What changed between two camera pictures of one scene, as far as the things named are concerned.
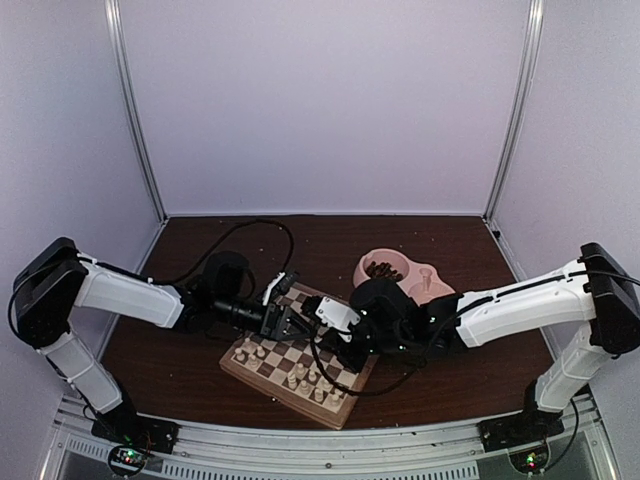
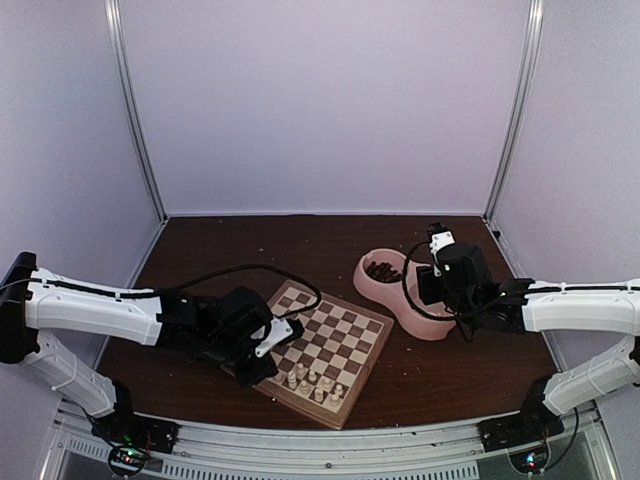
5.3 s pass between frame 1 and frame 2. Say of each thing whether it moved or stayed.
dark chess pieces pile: stayed
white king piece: stayed
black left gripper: moved
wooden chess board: stayed
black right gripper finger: moved
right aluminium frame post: stayed
